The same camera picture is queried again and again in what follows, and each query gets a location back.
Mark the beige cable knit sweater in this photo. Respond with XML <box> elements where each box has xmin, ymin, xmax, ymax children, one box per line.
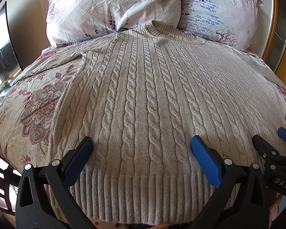
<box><xmin>17</xmin><ymin>21</ymin><xmax>286</xmax><ymax>225</ymax></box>

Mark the dark wooden chair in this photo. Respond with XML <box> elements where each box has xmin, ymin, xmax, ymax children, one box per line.
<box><xmin>0</xmin><ymin>155</ymin><xmax>21</xmax><ymax>216</ymax></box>

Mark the floral bed quilt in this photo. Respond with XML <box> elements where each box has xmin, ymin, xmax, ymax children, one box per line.
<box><xmin>0</xmin><ymin>41</ymin><xmax>286</xmax><ymax>175</ymax></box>

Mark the lavender print right pillow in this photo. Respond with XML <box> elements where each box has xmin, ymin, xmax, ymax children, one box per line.
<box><xmin>177</xmin><ymin>0</ymin><xmax>264</xmax><ymax>51</ymax></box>

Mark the pink floral left pillow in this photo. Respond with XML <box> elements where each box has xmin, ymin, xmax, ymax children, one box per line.
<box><xmin>46</xmin><ymin>0</ymin><xmax>181</xmax><ymax>48</ymax></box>

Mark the wooden headboard frame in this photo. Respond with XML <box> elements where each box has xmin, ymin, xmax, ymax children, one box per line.
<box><xmin>251</xmin><ymin>0</ymin><xmax>286</xmax><ymax>86</ymax></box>

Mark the black framed wall mirror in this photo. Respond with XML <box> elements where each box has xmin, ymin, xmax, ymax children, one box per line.
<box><xmin>0</xmin><ymin>3</ymin><xmax>22</xmax><ymax>97</ymax></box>

